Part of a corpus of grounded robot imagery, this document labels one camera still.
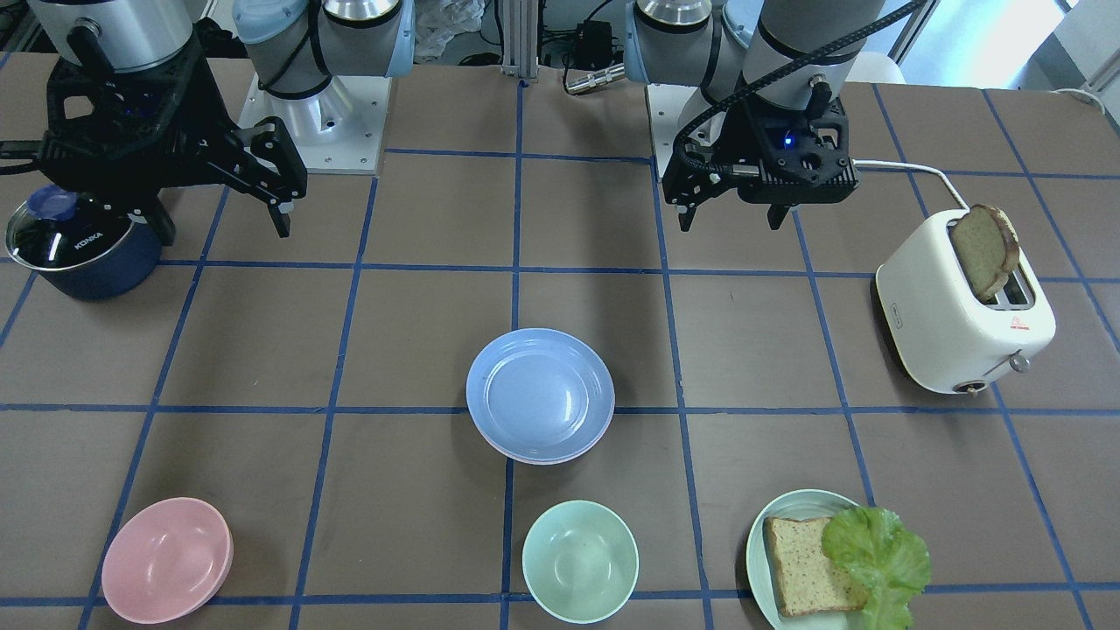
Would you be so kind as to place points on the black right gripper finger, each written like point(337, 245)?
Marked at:
point(151, 212)
point(280, 205)

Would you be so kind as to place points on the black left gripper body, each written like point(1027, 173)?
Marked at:
point(733, 133)

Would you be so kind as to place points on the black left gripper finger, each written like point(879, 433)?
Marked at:
point(686, 213)
point(777, 213)

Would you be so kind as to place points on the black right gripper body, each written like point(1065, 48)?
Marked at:
point(203, 114)

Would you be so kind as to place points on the blue plate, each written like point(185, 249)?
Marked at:
point(539, 375)

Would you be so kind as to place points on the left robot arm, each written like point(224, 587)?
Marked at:
point(789, 48)

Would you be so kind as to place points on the blue saucepan with lid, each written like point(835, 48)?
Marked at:
point(83, 250)

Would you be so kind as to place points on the white toaster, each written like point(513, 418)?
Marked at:
point(946, 339)

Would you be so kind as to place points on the bread slice in toaster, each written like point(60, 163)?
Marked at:
point(987, 248)

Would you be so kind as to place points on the green plate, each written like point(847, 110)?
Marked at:
point(761, 570)

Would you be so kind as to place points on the pink bowl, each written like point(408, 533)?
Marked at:
point(167, 561)

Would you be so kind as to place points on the green bowl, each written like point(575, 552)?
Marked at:
point(580, 561)

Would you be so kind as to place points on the bread slice on plate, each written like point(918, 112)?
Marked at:
point(806, 580)

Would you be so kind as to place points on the green lettuce leaf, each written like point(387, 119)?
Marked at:
point(874, 548)

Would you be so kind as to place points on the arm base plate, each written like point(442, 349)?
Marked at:
point(338, 131)
point(670, 107)

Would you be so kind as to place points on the aluminium frame post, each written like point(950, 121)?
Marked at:
point(520, 35)

